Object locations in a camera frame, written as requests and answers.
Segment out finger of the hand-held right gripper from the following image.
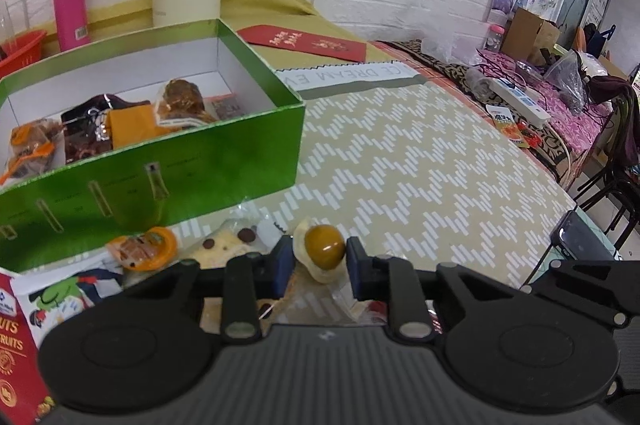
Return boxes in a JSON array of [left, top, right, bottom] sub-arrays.
[[521, 256, 633, 329]]

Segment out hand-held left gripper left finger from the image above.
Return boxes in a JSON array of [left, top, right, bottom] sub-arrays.
[[120, 235, 297, 342]]

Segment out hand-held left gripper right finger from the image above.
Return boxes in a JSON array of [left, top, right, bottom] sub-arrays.
[[346, 236, 527, 342]]

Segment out fried egg gummy candy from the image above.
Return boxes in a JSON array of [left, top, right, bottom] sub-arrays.
[[292, 218, 347, 284]]

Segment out green cardboard box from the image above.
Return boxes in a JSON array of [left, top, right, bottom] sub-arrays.
[[0, 19, 306, 274]]

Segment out white and blue snack packet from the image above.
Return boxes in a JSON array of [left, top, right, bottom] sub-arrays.
[[12, 266, 126, 347]]

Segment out red nut packet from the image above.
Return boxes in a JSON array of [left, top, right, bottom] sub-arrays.
[[0, 270, 54, 424]]

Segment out black stool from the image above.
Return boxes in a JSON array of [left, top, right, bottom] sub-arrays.
[[529, 209, 622, 282]]

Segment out chocolate chip cookie packet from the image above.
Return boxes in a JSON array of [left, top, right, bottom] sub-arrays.
[[181, 220, 282, 272]]

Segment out black chair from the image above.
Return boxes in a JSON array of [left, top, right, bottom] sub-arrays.
[[574, 149, 640, 252]]

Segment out small orange snack packet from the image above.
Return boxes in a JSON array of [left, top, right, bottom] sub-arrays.
[[106, 227, 179, 274]]

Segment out small dark snack packet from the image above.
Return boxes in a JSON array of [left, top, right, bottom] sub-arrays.
[[205, 93, 249, 121]]

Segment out pink floral cloth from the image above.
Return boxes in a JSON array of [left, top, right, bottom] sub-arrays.
[[475, 47, 614, 142]]

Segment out orange and white sachet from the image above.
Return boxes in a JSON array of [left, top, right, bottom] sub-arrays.
[[487, 106, 531, 148]]

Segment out dark maroon cloth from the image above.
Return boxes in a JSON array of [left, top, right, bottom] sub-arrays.
[[584, 74, 640, 166]]

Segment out brown pastry packet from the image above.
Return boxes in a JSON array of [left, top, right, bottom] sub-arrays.
[[154, 78, 219, 131]]

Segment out white power strip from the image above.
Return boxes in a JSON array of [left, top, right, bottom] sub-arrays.
[[487, 77, 551, 128]]

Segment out plain orange snack packet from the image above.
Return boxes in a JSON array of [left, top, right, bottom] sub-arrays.
[[107, 105, 177, 151]]

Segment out grey clear plastic bag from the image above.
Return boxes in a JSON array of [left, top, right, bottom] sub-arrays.
[[544, 49, 589, 106]]

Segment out leopard print cloth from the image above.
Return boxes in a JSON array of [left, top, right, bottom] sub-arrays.
[[375, 38, 568, 168]]

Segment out red envelope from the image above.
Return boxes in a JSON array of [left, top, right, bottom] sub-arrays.
[[236, 26, 368, 64]]

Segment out dark red snack packet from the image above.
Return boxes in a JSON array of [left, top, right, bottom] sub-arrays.
[[59, 93, 151, 164]]

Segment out brown cardboard box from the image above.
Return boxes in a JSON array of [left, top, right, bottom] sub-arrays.
[[501, 7, 561, 66]]

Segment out crumpled clear plastic bag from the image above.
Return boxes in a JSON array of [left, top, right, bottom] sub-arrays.
[[420, 0, 482, 62]]

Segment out yellow tablecloth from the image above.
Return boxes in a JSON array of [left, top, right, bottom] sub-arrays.
[[37, 0, 382, 72]]

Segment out plastic jar with pink lid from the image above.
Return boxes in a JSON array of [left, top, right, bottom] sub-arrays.
[[483, 23, 507, 52]]

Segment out orange jelly snack packet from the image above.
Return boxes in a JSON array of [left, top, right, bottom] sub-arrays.
[[0, 117, 64, 186]]

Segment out red plastic basket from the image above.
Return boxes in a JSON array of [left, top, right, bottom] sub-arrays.
[[0, 30, 48, 78]]

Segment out pink thermos bottle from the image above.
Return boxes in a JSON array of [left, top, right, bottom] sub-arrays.
[[51, 0, 92, 52]]

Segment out clear glass pitcher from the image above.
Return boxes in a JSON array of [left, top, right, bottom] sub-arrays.
[[0, 0, 14, 52]]

